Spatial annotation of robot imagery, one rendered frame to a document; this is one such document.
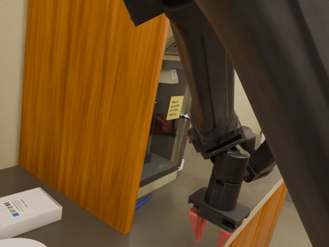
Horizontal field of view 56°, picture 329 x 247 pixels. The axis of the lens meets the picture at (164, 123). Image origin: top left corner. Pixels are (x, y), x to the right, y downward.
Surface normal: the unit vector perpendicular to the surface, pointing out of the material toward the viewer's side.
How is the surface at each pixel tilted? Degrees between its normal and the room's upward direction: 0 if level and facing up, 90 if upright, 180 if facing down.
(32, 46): 90
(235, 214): 1
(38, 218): 90
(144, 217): 0
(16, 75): 90
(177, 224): 0
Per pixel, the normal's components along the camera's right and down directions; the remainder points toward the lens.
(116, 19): -0.56, 0.13
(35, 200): 0.18, -0.94
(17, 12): 0.81, 0.31
